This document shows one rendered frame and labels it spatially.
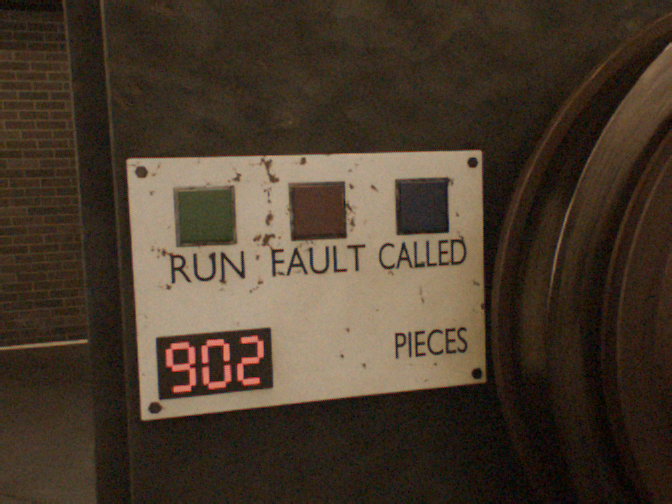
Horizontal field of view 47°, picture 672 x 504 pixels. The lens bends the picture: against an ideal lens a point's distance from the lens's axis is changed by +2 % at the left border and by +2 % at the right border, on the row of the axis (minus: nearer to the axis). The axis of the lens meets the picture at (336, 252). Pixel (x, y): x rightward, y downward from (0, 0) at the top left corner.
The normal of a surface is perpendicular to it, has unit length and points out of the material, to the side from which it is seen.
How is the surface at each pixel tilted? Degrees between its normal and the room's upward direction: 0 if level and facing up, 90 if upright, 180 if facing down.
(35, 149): 90
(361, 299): 90
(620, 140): 90
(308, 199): 90
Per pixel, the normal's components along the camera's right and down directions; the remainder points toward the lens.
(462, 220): 0.26, 0.07
